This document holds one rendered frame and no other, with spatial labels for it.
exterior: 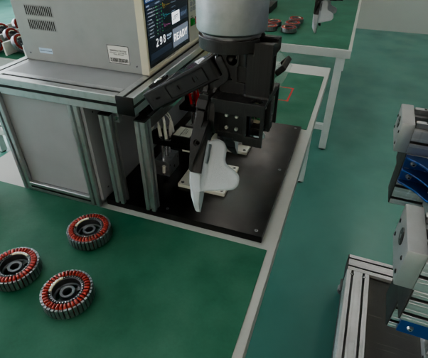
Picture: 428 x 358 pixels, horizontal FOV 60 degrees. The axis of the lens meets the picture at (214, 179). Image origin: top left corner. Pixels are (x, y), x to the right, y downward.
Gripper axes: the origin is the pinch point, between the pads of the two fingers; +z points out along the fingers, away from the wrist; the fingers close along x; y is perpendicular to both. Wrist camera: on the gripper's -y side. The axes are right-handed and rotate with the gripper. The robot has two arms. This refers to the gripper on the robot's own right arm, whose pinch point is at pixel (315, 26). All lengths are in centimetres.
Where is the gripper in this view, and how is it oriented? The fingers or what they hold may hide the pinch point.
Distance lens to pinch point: 132.8
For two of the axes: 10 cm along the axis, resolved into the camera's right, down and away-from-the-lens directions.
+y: 9.3, 2.1, -2.9
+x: 3.6, -5.5, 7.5
